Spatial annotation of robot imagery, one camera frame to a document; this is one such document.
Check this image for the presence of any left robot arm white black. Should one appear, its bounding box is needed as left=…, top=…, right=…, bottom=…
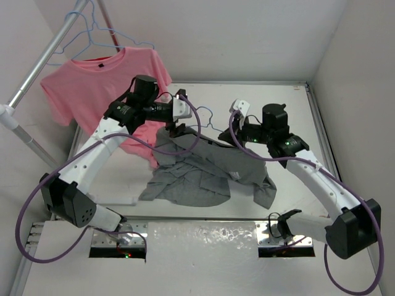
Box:
left=41, top=75, right=192, bottom=232

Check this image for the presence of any silver clothes rack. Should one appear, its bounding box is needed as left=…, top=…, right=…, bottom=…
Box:
left=0, top=0, right=138, bottom=207

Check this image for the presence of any blue wire hanger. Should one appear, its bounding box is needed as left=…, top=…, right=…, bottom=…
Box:
left=47, top=1, right=155, bottom=67
left=188, top=105, right=222, bottom=132

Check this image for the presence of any purple cable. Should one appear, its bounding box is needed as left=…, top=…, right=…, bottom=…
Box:
left=228, top=110, right=385, bottom=294
left=14, top=94, right=202, bottom=264

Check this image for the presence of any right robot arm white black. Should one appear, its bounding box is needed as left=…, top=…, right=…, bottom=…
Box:
left=218, top=99, right=383, bottom=259

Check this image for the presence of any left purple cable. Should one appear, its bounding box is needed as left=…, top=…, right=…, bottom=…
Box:
left=14, top=94, right=202, bottom=264

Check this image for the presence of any pink t shirt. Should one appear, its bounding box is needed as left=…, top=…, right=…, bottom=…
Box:
left=39, top=46, right=173, bottom=169

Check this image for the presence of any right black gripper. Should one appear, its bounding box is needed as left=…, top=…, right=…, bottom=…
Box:
left=218, top=113, right=273, bottom=149

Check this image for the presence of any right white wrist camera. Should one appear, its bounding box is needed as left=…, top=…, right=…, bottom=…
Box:
left=230, top=99, right=251, bottom=128

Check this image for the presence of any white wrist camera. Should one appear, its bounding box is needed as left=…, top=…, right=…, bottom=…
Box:
left=172, top=89, right=192, bottom=121
left=230, top=99, right=251, bottom=128

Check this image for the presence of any grey t shirt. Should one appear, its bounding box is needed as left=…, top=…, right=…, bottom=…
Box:
left=139, top=128, right=277, bottom=209

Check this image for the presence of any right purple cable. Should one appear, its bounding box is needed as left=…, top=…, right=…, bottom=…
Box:
left=228, top=110, right=385, bottom=294

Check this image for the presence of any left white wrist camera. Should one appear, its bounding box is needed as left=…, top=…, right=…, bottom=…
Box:
left=172, top=89, right=192, bottom=121

